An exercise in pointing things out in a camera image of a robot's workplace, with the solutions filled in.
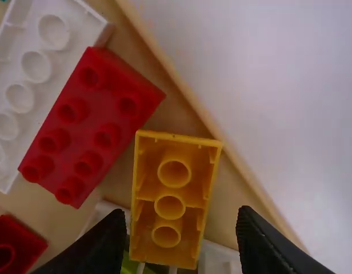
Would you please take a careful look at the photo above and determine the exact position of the yellow toy brick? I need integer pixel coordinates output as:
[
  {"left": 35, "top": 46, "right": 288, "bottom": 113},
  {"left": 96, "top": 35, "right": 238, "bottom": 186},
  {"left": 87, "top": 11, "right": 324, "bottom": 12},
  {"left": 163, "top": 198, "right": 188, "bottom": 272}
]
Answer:
[{"left": 129, "top": 130, "right": 223, "bottom": 269}]

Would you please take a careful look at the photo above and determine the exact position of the green toy brick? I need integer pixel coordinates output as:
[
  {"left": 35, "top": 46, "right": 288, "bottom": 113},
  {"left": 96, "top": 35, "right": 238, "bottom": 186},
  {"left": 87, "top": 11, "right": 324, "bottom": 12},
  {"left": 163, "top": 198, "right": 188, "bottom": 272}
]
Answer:
[{"left": 122, "top": 247, "right": 173, "bottom": 274}]

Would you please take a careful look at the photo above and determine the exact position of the red toy brick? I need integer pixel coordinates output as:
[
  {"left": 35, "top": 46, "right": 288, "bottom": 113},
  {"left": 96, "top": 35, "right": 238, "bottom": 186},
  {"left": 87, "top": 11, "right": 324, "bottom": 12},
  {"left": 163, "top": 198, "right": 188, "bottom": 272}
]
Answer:
[
  {"left": 0, "top": 213, "right": 49, "bottom": 274},
  {"left": 17, "top": 46, "right": 167, "bottom": 210}
]

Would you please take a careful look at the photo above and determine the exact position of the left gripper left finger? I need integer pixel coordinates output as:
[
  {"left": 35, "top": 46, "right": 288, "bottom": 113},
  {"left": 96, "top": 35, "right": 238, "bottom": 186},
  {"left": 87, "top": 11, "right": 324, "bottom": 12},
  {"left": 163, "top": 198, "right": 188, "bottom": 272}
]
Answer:
[{"left": 30, "top": 208, "right": 128, "bottom": 274}]

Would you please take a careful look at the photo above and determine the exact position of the tan tray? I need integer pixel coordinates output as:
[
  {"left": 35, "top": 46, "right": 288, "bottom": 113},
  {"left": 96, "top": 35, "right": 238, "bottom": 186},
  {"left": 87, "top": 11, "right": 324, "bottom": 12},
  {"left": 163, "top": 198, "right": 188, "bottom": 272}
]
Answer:
[{"left": 0, "top": 0, "right": 308, "bottom": 274}]

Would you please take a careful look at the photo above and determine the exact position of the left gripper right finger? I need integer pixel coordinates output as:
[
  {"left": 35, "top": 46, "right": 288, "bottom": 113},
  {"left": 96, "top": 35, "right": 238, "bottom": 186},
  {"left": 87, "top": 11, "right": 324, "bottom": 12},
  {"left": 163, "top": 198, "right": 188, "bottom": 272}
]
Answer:
[{"left": 235, "top": 205, "right": 334, "bottom": 274}]

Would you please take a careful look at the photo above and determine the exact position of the white toy brick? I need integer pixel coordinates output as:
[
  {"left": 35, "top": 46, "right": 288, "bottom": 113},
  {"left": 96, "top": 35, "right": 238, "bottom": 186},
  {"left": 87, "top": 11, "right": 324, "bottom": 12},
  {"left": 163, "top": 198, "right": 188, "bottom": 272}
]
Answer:
[
  {"left": 0, "top": 0, "right": 115, "bottom": 192},
  {"left": 77, "top": 200, "right": 244, "bottom": 274}
]

